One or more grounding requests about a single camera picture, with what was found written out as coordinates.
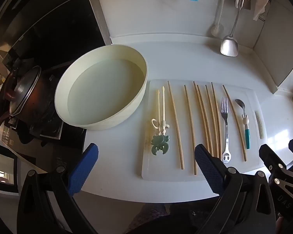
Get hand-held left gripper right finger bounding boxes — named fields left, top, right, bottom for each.
left=194, top=144, right=276, bottom=234

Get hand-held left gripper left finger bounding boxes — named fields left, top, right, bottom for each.
left=17, top=143, right=99, bottom=234

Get metal spoon bunny teal handle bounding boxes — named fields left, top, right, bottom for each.
left=235, top=99, right=251, bottom=150

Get metal fork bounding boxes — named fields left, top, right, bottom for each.
left=221, top=97, right=232, bottom=164

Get wooden chopstick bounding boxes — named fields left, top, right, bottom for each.
left=193, top=81, right=212, bottom=153
left=167, top=81, right=185, bottom=170
left=211, top=82, right=222, bottom=158
left=205, top=84, right=220, bottom=158
left=197, top=85, right=214, bottom=155
left=184, top=85, right=198, bottom=176
left=222, top=85, right=247, bottom=162

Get cream training chopsticks green frog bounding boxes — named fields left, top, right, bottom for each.
left=150, top=86, right=171, bottom=156

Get cream round basin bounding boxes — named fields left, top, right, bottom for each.
left=54, top=44, right=148, bottom=131

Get white cutting board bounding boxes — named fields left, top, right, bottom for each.
left=141, top=79, right=268, bottom=182

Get silver oven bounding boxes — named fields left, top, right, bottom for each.
left=0, top=141, right=37, bottom=197

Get dark brown pot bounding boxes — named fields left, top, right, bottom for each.
left=5, top=66, right=61, bottom=129

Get metal pot lid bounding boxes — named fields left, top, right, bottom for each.
left=13, top=66, right=42, bottom=116

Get metal spatula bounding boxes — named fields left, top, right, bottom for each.
left=220, top=0, right=247, bottom=57

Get white dish brush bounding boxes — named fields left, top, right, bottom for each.
left=208, top=0, right=227, bottom=36

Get beige cloth rag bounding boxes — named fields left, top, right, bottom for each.
left=245, top=0, right=269, bottom=21

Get black range hood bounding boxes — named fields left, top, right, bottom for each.
left=0, top=0, right=86, bottom=54

